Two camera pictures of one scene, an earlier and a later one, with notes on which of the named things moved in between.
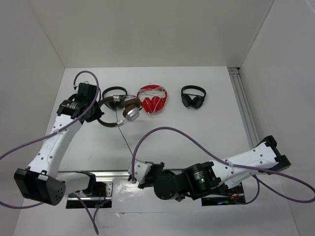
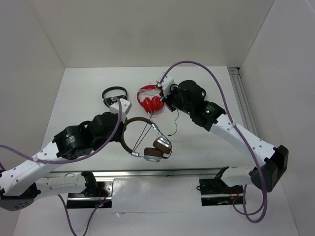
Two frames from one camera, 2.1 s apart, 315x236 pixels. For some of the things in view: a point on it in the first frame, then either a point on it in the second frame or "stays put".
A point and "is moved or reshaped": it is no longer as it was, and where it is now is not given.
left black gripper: (97, 114) → (122, 127)
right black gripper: (154, 165) → (166, 100)
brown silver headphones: (130, 105) → (162, 146)
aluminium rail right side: (249, 124) stays put
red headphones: (157, 104) stays put
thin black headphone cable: (116, 112) is moved or reshaped
